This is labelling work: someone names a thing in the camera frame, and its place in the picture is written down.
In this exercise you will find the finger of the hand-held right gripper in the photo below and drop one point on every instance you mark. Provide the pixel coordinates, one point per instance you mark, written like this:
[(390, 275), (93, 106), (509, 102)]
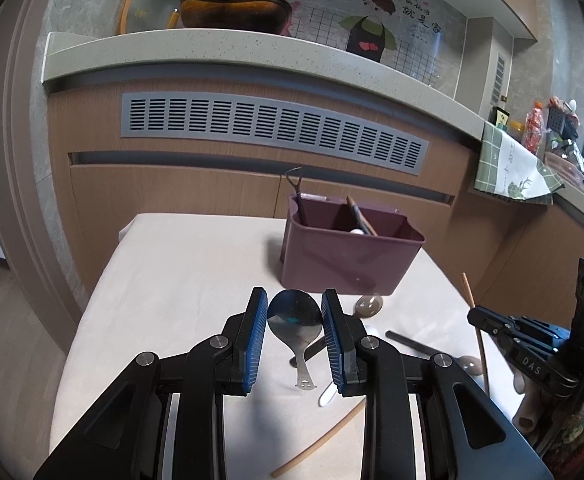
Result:
[(547, 367), (512, 325)]

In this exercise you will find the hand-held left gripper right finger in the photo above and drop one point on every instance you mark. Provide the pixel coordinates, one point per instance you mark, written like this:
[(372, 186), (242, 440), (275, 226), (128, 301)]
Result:
[(333, 345)]

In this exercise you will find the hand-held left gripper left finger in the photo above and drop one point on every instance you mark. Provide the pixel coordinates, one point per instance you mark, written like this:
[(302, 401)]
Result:
[(257, 340)]

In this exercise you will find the wooden chopstick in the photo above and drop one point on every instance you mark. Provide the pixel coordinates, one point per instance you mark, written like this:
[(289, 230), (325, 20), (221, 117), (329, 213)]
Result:
[(483, 355), (322, 442)]

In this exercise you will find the metal spoon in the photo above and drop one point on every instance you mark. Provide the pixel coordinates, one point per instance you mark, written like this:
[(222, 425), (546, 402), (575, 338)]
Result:
[(294, 317)]

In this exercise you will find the purple plastic utensil holder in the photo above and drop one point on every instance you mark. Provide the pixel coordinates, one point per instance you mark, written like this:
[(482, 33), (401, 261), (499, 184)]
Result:
[(347, 260)]

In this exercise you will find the wooden spoon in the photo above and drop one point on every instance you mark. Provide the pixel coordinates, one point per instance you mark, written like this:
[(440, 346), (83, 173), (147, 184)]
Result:
[(361, 215)]

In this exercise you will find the metal peeler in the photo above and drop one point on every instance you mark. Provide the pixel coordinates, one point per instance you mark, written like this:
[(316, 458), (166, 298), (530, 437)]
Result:
[(293, 182)]

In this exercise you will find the person's right hand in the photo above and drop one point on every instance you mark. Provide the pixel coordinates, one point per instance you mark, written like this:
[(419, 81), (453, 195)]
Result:
[(531, 407)]

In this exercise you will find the white plastic spoon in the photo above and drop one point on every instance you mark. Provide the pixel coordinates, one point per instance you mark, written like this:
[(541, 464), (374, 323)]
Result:
[(327, 396)]

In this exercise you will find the cream tablecloth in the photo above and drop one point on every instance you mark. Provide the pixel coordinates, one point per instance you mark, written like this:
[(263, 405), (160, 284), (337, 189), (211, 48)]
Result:
[(172, 285)]

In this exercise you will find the green checked towel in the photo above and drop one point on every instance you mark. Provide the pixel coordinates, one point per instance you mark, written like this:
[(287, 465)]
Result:
[(507, 165)]

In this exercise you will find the black storage rack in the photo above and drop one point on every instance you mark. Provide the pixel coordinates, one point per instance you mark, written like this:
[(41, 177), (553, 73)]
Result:
[(562, 120)]

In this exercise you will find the small black framed sign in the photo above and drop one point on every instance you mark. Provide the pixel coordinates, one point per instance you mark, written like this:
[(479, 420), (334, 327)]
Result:
[(500, 118)]

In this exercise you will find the grey vent grille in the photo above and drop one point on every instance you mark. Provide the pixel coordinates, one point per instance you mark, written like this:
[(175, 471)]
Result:
[(272, 127)]

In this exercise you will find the grey pipe casing with vent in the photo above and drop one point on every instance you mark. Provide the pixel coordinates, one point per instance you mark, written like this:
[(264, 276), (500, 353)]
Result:
[(487, 65)]

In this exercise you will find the speckled stone counter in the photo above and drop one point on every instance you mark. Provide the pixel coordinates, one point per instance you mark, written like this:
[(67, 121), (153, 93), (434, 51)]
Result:
[(222, 55)]

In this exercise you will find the glass lid with yellow rim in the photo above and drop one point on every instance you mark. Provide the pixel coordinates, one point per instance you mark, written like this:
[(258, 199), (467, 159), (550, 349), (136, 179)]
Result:
[(144, 5)]

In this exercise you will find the cartoon wall poster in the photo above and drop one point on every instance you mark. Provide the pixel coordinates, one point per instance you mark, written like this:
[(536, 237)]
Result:
[(367, 20)]

